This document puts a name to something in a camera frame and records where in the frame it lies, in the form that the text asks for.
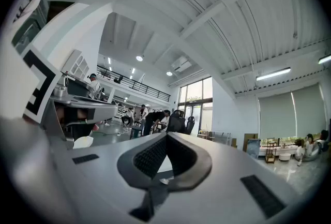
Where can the grey roller blind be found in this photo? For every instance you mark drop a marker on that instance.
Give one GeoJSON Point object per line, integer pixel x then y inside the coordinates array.
{"type": "Point", "coordinates": [277, 114]}
{"type": "Point", "coordinates": [309, 107]}

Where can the glass entrance door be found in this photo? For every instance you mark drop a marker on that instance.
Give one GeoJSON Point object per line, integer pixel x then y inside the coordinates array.
{"type": "Point", "coordinates": [196, 106]}

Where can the small wooden shelf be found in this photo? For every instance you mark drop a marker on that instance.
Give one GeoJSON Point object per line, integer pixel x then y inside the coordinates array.
{"type": "Point", "coordinates": [270, 150]}

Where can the black mezzanine railing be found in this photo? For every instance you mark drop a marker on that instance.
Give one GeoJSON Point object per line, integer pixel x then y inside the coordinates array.
{"type": "Point", "coordinates": [134, 84]}

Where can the white arched cabinet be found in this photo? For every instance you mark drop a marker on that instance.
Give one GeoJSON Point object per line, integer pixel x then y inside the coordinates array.
{"type": "Point", "coordinates": [76, 63]}

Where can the white metal frame table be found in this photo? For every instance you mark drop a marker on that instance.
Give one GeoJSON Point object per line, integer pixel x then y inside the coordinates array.
{"type": "Point", "coordinates": [221, 137]}

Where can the white round ottoman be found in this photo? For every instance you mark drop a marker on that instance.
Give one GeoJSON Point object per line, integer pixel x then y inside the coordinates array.
{"type": "Point", "coordinates": [284, 157]}

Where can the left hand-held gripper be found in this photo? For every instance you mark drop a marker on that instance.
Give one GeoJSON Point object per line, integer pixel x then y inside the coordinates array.
{"type": "Point", "coordinates": [15, 83]}

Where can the white ceiling air conditioner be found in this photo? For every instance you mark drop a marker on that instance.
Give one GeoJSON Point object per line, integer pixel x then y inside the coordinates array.
{"type": "Point", "coordinates": [181, 63]}

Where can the tube ceiling light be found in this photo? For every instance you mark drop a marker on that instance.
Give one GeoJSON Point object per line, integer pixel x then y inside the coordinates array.
{"type": "Point", "coordinates": [273, 74]}
{"type": "Point", "coordinates": [324, 59]}

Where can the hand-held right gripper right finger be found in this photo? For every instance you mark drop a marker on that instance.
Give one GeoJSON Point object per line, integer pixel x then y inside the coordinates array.
{"type": "Point", "coordinates": [227, 166]}

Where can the large black office chair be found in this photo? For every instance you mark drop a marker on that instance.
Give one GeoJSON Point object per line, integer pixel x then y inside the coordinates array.
{"type": "Point", "coordinates": [177, 122]}

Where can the round ceiling light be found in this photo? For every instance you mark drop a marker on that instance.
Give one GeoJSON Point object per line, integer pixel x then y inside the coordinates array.
{"type": "Point", "coordinates": [169, 73]}
{"type": "Point", "coordinates": [139, 58]}

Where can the framed blue painting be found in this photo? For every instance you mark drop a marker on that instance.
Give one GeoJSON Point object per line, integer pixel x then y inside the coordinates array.
{"type": "Point", "coordinates": [253, 149]}

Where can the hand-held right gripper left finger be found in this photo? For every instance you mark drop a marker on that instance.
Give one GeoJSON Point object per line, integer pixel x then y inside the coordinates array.
{"type": "Point", "coordinates": [103, 179]}

